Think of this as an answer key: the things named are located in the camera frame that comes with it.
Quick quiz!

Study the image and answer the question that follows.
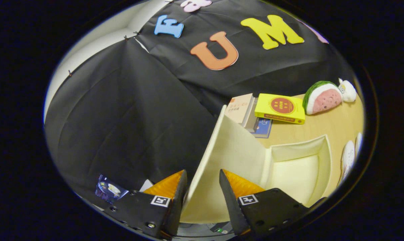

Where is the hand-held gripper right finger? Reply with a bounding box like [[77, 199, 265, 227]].
[[219, 169, 327, 237]]

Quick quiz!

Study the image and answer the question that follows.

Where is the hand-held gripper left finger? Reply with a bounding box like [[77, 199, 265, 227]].
[[103, 169, 188, 239]]

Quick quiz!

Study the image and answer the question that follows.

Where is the cream storage box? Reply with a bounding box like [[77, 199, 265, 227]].
[[180, 105, 333, 224]]

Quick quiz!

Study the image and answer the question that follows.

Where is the white canvas shoe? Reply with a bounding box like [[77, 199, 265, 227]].
[[339, 140, 356, 184], [355, 132, 363, 158]]

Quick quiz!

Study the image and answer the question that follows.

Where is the glossy blue packet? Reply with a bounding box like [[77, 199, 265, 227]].
[[95, 174, 129, 204]]

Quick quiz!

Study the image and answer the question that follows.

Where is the blue book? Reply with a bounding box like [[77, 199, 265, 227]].
[[251, 117, 273, 139]]

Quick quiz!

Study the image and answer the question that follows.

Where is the yellow book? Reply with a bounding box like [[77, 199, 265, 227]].
[[255, 93, 306, 125]]

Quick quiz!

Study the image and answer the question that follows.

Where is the watermelon slice plush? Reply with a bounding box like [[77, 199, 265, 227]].
[[302, 81, 342, 115]]

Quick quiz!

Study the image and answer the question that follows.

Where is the white plush toy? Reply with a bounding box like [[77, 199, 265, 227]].
[[338, 78, 357, 103]]

